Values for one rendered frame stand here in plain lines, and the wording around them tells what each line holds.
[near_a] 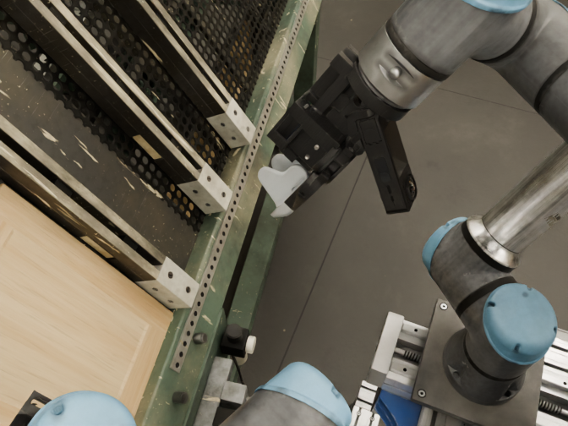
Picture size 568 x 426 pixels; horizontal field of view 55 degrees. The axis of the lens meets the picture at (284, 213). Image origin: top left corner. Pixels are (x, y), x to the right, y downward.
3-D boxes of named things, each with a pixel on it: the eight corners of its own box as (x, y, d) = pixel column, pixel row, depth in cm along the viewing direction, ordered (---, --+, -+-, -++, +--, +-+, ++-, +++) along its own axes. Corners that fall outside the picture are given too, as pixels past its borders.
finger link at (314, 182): (293, 187, 63) (341, 139, 57) (304, 198, 63) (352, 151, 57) (276, 206, 59) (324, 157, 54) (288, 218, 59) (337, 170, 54)
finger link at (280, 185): (245, 187, 66) (288, 139, 60) (281, 221, 66) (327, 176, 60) (232, 199, 63) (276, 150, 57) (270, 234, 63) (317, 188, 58)
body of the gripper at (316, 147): (291, 116, 63) (358, 36, 55) (345, 168, 63) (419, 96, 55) (261, 140, 57) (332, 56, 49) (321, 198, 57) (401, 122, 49)
